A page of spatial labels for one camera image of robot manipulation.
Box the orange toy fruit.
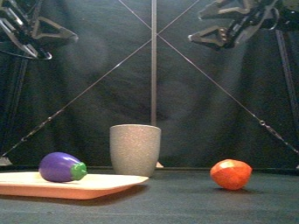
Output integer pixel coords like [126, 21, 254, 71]
[210, 158, 254, 191]

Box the dark frame upright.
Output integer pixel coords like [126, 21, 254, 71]
[275, 29, 299, 138]
[2, 55, 30, 152]

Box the diagonal brace wire with turnbuckle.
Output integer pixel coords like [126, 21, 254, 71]
[0, 0, 202, 158]
[116, 0, 299, 155]

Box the black backdrop cloth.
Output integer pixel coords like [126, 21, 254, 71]
[0, 0, 299, 171]

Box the thin metal frame post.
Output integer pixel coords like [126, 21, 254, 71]
[150, 0, 159, 127]

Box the grey speckled cup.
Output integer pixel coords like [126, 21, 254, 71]
[108, 123, 163, 178]

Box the purple toy eggplant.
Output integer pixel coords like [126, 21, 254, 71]
[38, 151, 90, 184]

